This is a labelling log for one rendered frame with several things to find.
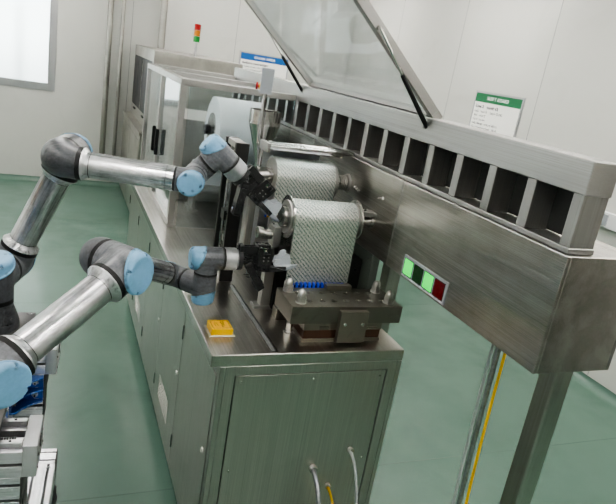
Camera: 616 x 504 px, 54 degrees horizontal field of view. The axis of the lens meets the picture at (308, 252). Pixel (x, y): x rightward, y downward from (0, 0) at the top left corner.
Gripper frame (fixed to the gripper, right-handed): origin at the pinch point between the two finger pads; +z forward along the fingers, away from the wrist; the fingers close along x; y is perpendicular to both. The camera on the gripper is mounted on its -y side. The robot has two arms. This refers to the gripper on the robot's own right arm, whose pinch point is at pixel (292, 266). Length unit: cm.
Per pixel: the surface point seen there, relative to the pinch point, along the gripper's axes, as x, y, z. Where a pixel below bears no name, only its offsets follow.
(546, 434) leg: -77, -18, 50
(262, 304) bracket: 7.7, -17.6, -5.8
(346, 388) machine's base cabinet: -25.7, -32.9, 15.4
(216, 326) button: -11.7, -16.6, -27.2
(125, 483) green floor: 32, -109, -44
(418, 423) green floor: 55, -109, 112
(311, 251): -0.2, 5.8, 5.9
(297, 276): -0.3, -3.5, 2.3
